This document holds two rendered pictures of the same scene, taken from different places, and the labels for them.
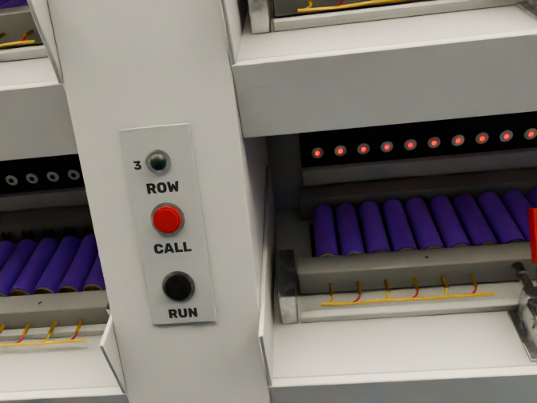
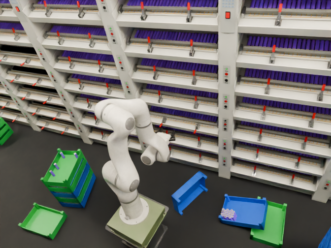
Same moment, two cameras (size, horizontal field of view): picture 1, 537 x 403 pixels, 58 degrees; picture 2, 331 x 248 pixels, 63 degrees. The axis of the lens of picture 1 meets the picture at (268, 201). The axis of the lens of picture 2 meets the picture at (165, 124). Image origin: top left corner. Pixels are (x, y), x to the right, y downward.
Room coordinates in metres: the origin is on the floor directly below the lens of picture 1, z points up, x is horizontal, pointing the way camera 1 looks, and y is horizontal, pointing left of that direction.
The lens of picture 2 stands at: (-1.01, -0.11, 1.92)
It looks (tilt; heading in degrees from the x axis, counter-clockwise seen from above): 44 degrees down; 25
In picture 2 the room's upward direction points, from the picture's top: 11 degrees counter-clockwise
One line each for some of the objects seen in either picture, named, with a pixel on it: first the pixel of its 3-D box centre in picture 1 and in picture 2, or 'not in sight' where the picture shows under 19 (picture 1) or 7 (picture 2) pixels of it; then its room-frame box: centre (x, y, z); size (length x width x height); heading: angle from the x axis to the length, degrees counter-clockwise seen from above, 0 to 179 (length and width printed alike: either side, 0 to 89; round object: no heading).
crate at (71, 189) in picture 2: not in sight; (67, 172); (-0.12, 1.24, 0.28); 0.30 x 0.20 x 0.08; 9
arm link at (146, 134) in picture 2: not in sight; (153, 141); (-0.10, 0.41, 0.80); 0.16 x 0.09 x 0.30; 85
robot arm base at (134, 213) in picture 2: not in sight; (131, 203); (-0.34, 0.54, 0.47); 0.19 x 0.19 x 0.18
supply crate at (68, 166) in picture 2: not in sight; (63, 166); (-0.12, 1.24, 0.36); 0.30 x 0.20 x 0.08; 9
